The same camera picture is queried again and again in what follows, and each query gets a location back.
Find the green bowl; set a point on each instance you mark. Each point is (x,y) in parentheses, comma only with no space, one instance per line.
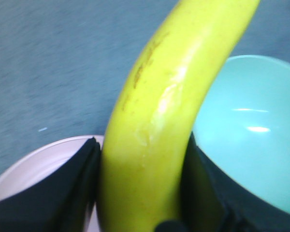
(243,126)

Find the pink plate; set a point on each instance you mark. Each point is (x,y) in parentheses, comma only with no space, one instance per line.
(40,163)

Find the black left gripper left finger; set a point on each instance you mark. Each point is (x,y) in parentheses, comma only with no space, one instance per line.
(61,202)

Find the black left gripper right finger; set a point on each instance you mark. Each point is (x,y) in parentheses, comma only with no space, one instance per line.
(212,202)

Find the yellow banana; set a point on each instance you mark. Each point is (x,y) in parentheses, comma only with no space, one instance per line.
(149,129)

